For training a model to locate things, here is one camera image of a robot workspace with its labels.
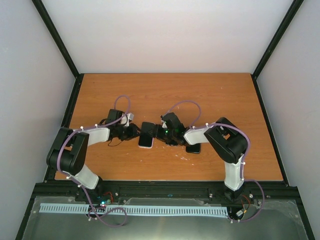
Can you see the metal base plate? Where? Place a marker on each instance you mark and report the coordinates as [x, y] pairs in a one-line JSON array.
[[273, 220]]

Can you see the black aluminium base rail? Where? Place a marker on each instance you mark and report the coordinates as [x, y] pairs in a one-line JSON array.
[[210, 192]]

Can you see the black phone case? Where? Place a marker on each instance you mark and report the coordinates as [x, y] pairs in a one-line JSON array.
[[192, 151]]

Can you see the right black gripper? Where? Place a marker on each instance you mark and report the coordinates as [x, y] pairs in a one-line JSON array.
[[158, 127]]

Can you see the black frame post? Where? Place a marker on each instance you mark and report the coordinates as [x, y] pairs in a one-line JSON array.
[[47, 20], [284, 24]]

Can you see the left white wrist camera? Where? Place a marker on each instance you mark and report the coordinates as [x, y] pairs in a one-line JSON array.
[[127, 119]]

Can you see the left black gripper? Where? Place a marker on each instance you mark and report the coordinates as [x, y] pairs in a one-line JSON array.
[[133, 133]]

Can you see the left black frame post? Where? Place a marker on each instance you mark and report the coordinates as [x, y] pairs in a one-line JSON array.
[[47, 20]]

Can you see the right black frame post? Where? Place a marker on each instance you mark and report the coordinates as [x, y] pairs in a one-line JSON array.
[[284, 24]]

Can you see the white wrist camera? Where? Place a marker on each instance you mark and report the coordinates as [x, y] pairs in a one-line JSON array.
[[163, 122], [127, 119]]

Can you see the black smartphone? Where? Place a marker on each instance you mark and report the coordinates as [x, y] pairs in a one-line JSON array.
[[145, 140], [193, 149]]

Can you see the pink translucent phone case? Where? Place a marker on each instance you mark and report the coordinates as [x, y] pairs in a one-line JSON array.
[[145, 147]]

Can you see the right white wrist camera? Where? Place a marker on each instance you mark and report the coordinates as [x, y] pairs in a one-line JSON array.
[[163, 122]]

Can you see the light blue slotted cable duct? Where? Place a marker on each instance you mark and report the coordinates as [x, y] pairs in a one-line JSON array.
[[137, 210]]

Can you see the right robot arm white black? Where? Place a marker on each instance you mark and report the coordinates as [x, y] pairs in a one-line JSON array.
[[230, 143]]

